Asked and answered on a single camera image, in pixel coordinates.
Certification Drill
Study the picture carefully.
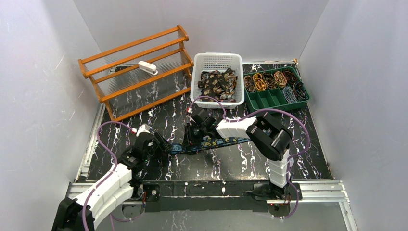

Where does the white plastic basket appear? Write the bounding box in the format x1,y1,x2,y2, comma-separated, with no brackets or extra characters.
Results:
190,52,244,109

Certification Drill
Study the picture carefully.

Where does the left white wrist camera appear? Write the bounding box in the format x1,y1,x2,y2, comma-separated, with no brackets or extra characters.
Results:
136,124,151,137

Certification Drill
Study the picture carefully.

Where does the rolled dark red tie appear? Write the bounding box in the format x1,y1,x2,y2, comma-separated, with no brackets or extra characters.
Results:
283,70,298,85

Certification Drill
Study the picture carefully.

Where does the dark brown patterned tie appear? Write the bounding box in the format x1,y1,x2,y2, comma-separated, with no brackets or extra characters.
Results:
198,68,238,103

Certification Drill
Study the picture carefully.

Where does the rolled yellow tie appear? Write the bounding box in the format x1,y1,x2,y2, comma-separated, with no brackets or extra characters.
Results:
252,73,267,91

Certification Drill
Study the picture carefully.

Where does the rolled orange brown tie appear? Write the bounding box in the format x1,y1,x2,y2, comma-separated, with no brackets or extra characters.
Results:
274,71,287,88

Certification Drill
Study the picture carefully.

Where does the rolled dark brown tie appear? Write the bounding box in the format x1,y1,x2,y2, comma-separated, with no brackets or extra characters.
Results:
262,72,278,90

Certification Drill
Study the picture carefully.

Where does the rolled dark navy tie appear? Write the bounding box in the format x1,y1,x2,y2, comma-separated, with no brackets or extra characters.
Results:
293,81,309,101

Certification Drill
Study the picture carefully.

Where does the rolled light blue tie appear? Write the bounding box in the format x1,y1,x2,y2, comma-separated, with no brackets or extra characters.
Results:
282,86,298,103

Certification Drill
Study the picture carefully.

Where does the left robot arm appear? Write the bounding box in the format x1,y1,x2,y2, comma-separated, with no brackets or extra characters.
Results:
52,124,197,231

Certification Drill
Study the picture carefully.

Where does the blue floral tie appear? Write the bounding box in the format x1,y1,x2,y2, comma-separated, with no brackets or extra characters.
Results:
169,137,251,155

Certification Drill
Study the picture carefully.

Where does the clear round tape roll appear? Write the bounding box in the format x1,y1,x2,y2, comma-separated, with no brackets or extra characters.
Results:
287,156,294,168

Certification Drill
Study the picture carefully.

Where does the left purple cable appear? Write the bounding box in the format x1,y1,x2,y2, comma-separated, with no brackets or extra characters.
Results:
82,120,144,231

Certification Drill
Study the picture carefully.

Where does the white stapler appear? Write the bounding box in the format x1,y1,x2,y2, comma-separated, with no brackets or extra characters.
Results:
138,61,158,76

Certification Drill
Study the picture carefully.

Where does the green divided tray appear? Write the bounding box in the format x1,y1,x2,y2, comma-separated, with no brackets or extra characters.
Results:
244,66,310,112

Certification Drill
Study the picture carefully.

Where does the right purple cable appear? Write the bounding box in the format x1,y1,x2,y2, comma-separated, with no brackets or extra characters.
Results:
186,95,311,220

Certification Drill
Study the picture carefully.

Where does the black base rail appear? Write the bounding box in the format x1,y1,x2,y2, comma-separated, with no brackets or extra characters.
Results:
125,180,303,217

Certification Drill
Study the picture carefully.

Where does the rolled multicolour tie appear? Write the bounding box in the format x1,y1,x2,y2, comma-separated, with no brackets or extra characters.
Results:
244,75,256,92

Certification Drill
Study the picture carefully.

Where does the orange wooden rack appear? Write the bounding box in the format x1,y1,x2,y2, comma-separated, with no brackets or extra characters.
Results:
78,25,193,121

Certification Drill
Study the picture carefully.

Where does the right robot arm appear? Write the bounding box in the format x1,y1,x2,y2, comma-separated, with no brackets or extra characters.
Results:
182,108,292,188

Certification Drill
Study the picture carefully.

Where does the purple cable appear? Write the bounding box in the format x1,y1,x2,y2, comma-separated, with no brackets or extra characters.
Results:
82,120,144,231
186,95,311,220

